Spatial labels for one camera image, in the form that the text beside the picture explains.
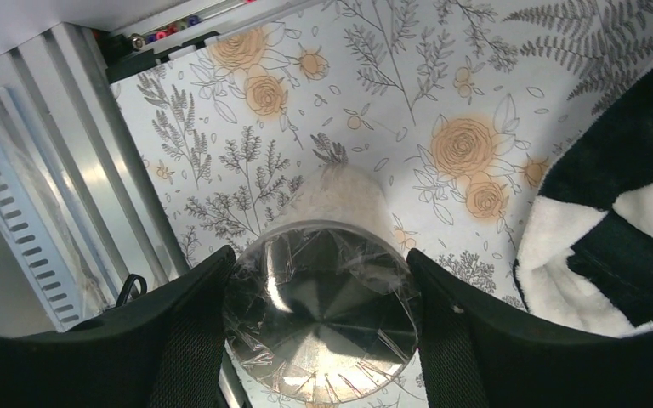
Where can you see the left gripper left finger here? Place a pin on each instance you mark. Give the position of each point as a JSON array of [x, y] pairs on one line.
[[163, 349]]

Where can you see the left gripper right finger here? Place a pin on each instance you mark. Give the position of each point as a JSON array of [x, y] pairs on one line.
[[477, 351]]

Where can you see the silver-lid glass shaker jar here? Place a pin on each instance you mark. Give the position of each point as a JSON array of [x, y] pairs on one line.
[[322, 307]]

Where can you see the black white checkered pillow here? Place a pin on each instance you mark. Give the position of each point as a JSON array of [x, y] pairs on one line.
[[585, 260]]

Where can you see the floral patterned table mat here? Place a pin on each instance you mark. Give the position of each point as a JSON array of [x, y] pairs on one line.
[[458, 108]]

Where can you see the aluminium frame rail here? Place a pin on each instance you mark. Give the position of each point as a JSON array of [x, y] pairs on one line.
[[78, 169]]

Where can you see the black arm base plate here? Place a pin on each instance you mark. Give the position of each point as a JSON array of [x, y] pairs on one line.
[[120, 65]]

